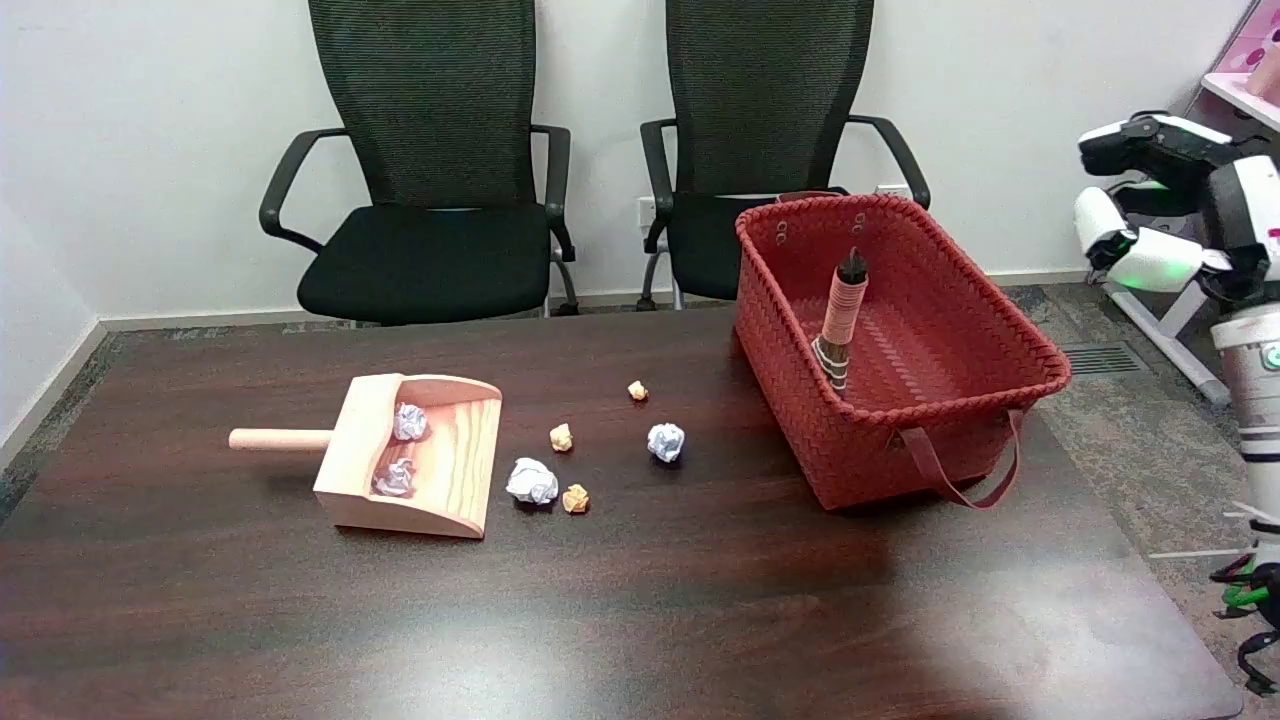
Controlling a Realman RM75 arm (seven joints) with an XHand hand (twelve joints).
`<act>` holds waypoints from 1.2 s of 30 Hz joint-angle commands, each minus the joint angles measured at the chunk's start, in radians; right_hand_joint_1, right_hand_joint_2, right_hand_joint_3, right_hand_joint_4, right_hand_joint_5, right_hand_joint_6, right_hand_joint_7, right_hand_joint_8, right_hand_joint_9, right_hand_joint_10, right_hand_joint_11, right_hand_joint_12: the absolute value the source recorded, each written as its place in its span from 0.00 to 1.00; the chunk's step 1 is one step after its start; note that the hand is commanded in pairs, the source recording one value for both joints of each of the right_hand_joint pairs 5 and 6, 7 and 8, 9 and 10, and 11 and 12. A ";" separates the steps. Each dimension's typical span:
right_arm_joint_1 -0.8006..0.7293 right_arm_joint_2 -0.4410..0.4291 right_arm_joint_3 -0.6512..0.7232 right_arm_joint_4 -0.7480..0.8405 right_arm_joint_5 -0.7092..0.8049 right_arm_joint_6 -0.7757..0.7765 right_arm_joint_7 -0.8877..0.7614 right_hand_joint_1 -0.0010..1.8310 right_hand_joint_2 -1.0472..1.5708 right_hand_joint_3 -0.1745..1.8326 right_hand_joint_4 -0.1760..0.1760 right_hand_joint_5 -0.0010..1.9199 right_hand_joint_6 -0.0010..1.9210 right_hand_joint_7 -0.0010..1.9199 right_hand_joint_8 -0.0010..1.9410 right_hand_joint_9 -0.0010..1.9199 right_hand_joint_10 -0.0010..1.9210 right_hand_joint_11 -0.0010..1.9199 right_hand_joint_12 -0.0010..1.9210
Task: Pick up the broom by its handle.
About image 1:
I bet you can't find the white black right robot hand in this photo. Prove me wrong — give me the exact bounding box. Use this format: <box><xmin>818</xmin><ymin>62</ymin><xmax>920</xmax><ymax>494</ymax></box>
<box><xmin>1074</xmin><ymin>112</ymin><xmax>1280</xmax><ymax>307</ymax></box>

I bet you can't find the small broom with striped handle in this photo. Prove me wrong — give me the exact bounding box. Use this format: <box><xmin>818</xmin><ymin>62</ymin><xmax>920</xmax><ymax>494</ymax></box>
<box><xmin>811</xmin><ymin>246</ymin><xmax>870</xmax><ymax>397</ymax></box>

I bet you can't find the metal floor vent grille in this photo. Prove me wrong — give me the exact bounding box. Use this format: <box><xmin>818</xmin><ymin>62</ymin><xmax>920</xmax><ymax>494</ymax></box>
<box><xmin>1059</xmin><ymin>341</ymin><xmax>1152</xmax><ymax>378</ymax></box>

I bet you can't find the red woven basket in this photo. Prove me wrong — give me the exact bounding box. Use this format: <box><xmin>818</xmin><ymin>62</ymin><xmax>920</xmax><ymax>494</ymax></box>
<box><xmin>733</xmin><ymin>192</ymin><xmax>1073</xmax><ymax>512</ymax></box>

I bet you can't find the black mesh office chair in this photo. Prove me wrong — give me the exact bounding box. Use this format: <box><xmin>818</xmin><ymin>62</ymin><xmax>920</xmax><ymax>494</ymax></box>
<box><xmin>638</xmin><ymin>0</ymin><xmax>932</xmax><ymax>311</ymax></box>
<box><xmin>258</xmin><ymin>0</ymin><xmax>581</xmax><ymax>327</ymax></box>

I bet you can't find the large white crumpled paper ball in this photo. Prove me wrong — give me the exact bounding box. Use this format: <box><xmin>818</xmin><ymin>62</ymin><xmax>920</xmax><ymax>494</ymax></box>
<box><xmin>505</xmin><ymin>457</ymin><xmax>560</xmax><ymax>506</ymax></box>

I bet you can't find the wooden dustpan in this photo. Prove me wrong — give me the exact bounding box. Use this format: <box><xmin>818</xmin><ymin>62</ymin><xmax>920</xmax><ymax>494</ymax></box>
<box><xmin>228</xmin><ymin>373</ymin><xmax>504</xmax><ymax>540</ymax></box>

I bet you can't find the white desk leg frame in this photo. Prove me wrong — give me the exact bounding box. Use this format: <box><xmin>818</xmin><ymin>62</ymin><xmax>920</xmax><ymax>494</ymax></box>
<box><xmin>1104</xmin><ymin>278</ymin><xmax>1233</xmax><ymax>407</ymax></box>

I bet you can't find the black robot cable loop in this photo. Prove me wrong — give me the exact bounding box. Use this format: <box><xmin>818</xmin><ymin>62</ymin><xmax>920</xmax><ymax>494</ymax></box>
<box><xmin>1209</xmin><ymin>553</ymin><xmax>1280</xmax><ymax>698</ymax></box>

